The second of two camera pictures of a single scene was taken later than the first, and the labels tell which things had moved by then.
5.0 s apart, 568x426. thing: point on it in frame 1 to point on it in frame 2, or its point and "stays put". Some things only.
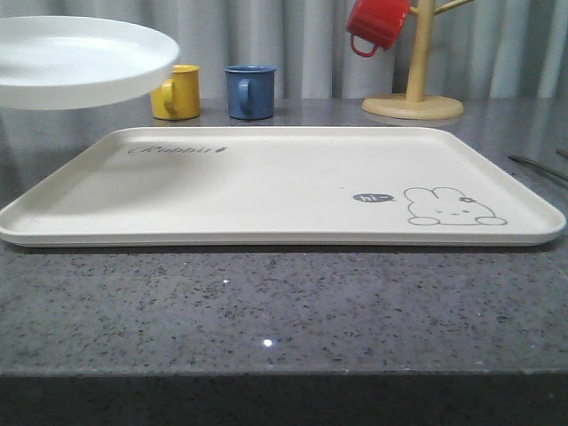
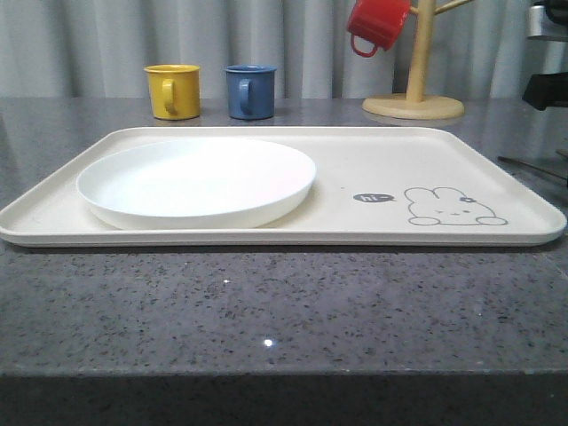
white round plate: [65, 62] to [194, 184]
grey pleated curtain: [485, 50] stays put
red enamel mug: [377, 21] stays put
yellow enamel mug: [177, 98] stays put
